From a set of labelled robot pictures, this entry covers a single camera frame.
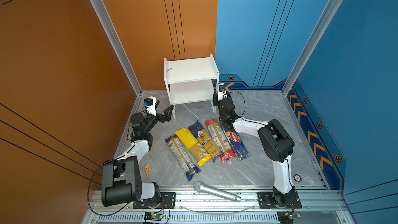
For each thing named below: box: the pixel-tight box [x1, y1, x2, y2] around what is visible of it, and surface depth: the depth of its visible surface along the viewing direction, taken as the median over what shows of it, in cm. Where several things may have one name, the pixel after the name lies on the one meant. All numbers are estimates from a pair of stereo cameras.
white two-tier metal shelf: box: [163, 53, 220, 120], surface depth 91 cm
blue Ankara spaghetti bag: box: [188, 120, 224, 162], surface depth 91 cm
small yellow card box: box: [144, 163, 153, 176], surface depth 84 cm
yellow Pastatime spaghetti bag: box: [175, 127, 213, 167], surface depth 91 cm
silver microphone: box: [193, 181, 241, 203], surface depth 76 cm
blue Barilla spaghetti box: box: [219, 121, 250, 162], surface depth 91 cm
